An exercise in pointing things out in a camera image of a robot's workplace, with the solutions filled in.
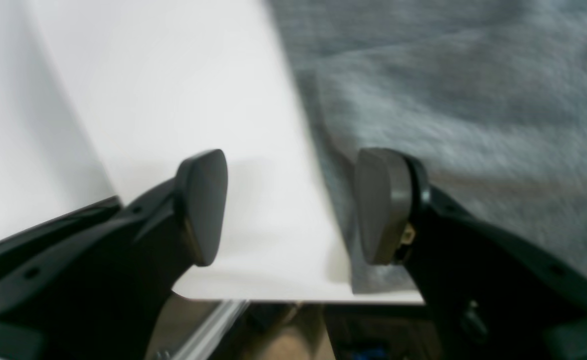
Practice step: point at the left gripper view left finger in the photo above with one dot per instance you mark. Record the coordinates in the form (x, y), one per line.
(97, 294)

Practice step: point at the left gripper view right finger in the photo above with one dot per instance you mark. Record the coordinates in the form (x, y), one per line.
(491, 294)

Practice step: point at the grey T-shirt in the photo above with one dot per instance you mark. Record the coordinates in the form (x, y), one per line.
(490, 95)

